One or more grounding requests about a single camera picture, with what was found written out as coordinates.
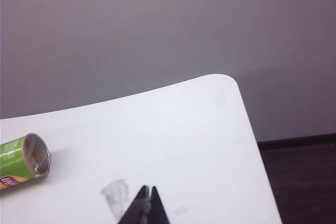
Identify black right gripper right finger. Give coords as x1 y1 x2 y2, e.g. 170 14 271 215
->
149 185 172 224

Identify green Lay's chips tub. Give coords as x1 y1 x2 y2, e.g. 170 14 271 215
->
0 132 50 191

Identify translucent plastic film piece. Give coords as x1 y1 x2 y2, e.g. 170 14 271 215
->
99 178 130 218

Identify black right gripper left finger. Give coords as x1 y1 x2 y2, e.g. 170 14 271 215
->
119 185 151 224

